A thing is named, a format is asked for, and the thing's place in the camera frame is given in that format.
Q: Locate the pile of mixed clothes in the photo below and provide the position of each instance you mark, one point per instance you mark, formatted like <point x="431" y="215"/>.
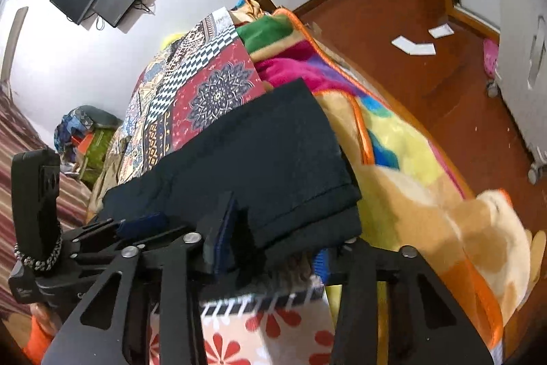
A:
<point x="77" y="123"/>

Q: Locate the patchwork printed bed sheet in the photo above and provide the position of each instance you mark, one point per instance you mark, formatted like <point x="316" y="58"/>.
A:
<point x="205" y="91"/>

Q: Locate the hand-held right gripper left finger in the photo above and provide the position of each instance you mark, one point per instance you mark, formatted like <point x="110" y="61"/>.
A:
<point x="220" y="249"/>

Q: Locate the red floral bed sheet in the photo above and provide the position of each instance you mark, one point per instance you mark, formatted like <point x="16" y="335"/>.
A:
<point x="273" y="335"/>

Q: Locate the pink plastic item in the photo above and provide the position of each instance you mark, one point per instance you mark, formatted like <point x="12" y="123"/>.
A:
<point x="491" y="57"/>

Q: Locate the black pants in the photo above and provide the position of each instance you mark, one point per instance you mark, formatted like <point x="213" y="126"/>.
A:
<point x="265" y="151"/>

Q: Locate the green storage bag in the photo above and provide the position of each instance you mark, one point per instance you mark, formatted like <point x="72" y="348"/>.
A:
<point x="98" y="151"/>

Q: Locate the colourful fleece blanket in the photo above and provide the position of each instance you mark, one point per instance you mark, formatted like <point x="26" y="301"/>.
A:
<point x="406" y="142"/>

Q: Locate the person's left forearm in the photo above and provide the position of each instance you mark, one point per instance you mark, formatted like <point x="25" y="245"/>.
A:
<point x="38" y="339"/>

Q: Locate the striped red beige curtain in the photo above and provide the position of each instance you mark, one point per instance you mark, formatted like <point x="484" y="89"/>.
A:
<point x="25" y="125"/>

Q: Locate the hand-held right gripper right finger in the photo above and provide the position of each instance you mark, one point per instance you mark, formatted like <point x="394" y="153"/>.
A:
<point x="320" y="266"/>

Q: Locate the white paper sheet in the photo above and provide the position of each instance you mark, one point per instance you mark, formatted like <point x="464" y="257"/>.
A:
<point x="412" y="45"/>
<point x="441" y="31"/>

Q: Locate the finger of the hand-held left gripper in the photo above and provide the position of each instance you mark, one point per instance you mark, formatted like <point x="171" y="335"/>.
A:
<point x="143" y="223"/>
<point x="94" y="243"/>

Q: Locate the white wheeled appliance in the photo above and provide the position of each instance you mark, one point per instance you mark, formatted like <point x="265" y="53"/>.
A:
<point x="521" y="48"/>

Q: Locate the khaki pants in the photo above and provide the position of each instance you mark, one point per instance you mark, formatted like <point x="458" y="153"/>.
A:
<point x="107" y="181"/>

